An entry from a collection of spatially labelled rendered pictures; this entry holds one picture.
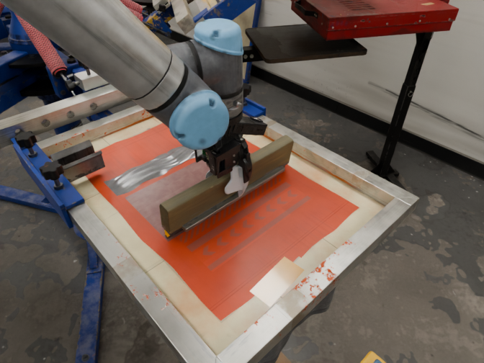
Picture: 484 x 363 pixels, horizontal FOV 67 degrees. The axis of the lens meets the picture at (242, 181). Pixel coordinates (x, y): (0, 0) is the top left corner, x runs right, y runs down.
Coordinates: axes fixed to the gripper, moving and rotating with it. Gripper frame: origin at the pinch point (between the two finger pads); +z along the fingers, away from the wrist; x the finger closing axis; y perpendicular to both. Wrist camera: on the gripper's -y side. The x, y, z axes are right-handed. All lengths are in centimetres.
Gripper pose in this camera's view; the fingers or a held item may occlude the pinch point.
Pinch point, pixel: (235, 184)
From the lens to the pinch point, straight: 81.3
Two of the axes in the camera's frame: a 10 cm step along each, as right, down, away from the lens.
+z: 0.2, 7.4, 6.7
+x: 6.8, 4.8, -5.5
